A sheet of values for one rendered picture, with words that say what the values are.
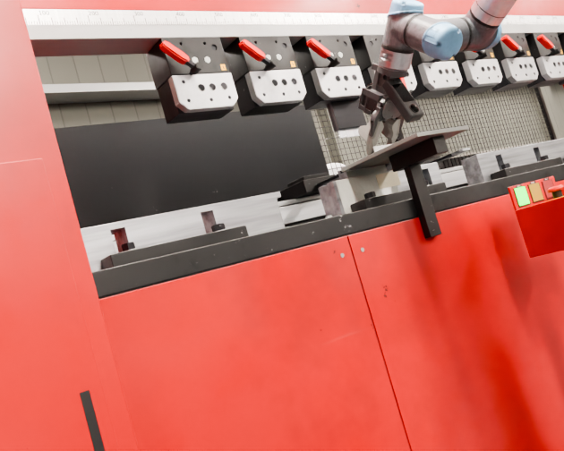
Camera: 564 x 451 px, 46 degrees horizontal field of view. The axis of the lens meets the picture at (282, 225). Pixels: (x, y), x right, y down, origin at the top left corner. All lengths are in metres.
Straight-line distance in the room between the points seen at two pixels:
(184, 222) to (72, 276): 0.40
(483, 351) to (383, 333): 0.32
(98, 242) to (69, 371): 0.35
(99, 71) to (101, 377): 4.42
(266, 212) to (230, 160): 0.66
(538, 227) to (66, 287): 1.12
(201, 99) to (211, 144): 0.64
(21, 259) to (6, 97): 0.25
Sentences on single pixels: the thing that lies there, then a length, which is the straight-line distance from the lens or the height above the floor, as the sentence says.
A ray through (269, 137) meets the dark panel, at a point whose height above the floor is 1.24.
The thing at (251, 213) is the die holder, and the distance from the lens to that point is 1.47.
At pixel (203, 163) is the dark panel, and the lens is 2.08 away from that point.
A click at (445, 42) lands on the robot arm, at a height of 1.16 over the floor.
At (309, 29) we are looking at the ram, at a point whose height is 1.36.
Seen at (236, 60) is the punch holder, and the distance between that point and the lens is 1.62.
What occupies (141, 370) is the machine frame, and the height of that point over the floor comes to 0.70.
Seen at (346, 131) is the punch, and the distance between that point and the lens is 1.75.
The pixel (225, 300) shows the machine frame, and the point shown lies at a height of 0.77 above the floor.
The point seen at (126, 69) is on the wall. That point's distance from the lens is 5.46.
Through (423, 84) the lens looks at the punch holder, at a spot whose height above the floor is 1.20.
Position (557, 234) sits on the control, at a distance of 1.69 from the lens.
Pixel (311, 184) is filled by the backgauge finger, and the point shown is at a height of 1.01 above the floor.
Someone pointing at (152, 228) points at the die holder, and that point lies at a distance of 1.35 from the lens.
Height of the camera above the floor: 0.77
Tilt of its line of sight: 5 degrees up
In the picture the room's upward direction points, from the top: 16 degrees counter-clockwise
